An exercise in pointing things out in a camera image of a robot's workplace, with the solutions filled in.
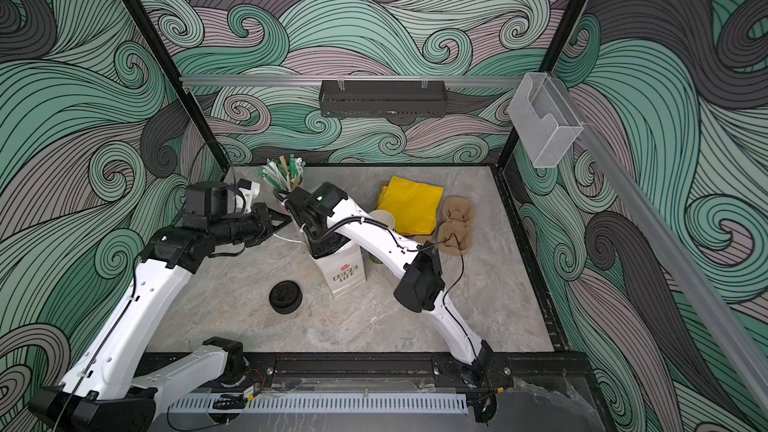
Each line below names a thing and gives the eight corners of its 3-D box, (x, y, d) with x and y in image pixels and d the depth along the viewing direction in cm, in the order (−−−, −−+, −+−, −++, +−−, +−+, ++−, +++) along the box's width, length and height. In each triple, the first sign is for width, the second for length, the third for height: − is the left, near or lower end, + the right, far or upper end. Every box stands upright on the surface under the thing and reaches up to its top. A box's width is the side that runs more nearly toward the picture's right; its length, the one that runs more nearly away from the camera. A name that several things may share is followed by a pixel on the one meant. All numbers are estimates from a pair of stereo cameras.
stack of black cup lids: (269, 314, 84) (265, 309, 81) (276, 286, 90) (272, 280, 87) (299, 314, 84) (296, 309, 81) (304, 286, 90) (301, 280, 87)
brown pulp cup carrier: (436, 252, 96) (439, 243, 92) (442, 202, 110) (445, 192, 106) (468, 258, 95) (473, 250, 91) (470, 207, 109) (474, 197, 104)
